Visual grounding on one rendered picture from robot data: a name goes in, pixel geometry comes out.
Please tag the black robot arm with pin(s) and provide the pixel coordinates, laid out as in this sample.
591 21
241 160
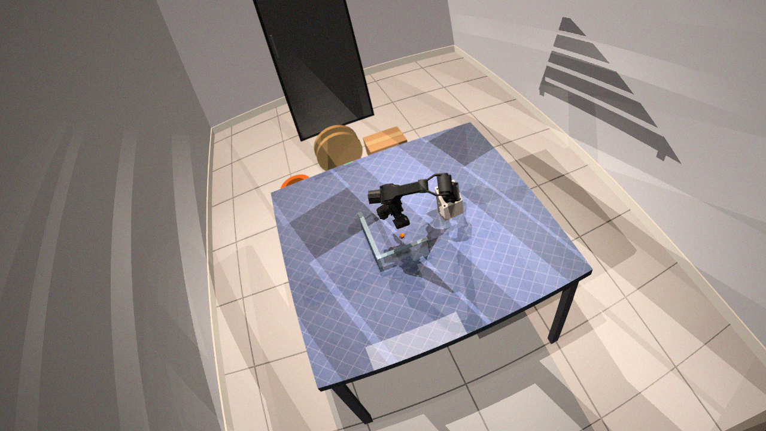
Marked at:
392 193

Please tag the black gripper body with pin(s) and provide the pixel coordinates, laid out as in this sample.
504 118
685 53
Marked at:
401 220

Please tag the clear l-shaped low wall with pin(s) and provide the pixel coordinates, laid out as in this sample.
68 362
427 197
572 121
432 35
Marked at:
403 254

